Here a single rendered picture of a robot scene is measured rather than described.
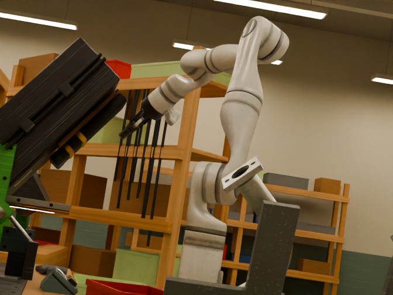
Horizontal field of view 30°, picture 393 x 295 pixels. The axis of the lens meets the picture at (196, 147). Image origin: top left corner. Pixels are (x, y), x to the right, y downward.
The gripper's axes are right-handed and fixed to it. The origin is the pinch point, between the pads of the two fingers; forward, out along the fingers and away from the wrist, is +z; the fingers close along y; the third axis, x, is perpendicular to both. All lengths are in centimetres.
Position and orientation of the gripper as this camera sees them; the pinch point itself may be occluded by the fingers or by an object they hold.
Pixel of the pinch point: (125, 133)
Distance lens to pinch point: 224.0
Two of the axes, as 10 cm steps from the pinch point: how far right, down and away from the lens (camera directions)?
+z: -7.1, 5.9, 3.8
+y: -2.0, 3.5, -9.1
